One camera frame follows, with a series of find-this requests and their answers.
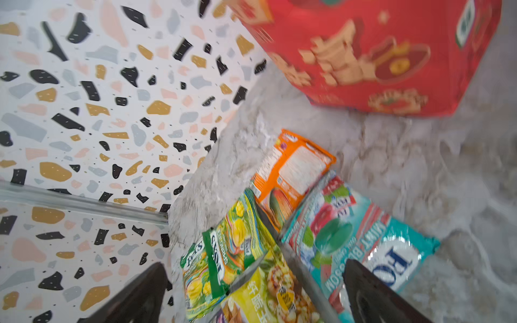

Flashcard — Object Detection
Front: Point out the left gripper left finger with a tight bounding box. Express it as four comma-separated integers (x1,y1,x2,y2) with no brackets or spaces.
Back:
82,262,168,323

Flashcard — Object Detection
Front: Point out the orange snack packet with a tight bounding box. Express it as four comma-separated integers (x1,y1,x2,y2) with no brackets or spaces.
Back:
250,129,336,232

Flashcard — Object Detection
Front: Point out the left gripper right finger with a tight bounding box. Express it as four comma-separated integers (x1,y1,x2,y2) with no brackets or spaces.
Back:
343,259,431,323

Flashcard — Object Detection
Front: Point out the green snack packet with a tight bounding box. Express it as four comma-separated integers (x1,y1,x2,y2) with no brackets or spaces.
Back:
180,236,226,322

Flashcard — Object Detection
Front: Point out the red paper bag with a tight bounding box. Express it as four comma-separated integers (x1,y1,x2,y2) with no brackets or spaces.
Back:
226,0,502,117

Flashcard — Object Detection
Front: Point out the yellow green Fox's candy bag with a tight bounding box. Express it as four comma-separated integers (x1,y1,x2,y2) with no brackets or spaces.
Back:
202,188,273,298

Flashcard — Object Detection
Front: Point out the yellow snack packet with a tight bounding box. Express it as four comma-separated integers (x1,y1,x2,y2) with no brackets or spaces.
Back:
210,246,323,322

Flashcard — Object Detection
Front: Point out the teal snack packet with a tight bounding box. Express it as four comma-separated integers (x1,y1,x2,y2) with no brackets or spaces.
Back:
281,171,440,322

